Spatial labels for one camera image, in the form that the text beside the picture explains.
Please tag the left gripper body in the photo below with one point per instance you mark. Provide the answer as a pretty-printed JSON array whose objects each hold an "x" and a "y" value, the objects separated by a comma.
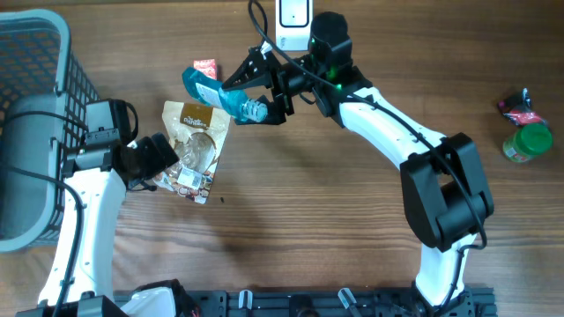
[{"x": 150, "y": 160}]

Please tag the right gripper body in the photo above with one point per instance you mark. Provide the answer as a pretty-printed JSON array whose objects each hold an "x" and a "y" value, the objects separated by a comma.
[{"x": 294, "y": 79}]

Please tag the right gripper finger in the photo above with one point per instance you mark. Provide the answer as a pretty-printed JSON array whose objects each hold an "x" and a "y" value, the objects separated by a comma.
[
  {"x": 253, "y": 72},
  {"x": 274, "y": 116}
]

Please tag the blue mouthwash bottle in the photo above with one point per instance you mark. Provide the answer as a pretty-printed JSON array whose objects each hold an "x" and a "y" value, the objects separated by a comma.
[{"x": 236, "y": 103}]

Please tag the small red white carton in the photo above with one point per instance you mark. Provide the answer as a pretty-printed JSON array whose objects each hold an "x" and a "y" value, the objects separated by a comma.
[{"x": 208, "y": 67}]

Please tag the brown white snack pouch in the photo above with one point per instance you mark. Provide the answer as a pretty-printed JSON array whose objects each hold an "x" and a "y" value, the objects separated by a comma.
[{"x": 197, "y": 134}]

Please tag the black red snack packet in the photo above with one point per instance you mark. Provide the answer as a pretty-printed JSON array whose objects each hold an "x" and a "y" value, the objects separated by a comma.
[{"x": 517, "y": 108}]

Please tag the green lid jar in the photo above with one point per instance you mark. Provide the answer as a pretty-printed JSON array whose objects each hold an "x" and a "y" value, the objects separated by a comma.
[{"x": 528, "y": 142}]

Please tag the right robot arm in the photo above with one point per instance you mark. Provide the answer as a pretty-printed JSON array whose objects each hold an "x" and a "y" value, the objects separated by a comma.
[{"x": 446, "y": 196}]

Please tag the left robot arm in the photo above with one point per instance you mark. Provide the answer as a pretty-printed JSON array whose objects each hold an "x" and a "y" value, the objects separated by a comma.
[{"x": 109, "y": 162}]

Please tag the white barcode scanner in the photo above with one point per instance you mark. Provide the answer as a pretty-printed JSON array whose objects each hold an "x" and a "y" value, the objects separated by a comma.
[{"x": 293, "y": 23}]

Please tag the grey plastic mesh basket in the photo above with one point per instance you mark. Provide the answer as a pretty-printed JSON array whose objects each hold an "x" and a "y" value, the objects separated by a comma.
[{"x": 44, "y": 91}]

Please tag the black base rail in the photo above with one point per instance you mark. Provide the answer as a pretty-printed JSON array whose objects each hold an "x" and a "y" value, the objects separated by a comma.
[{"x": 381, "y": 302}]

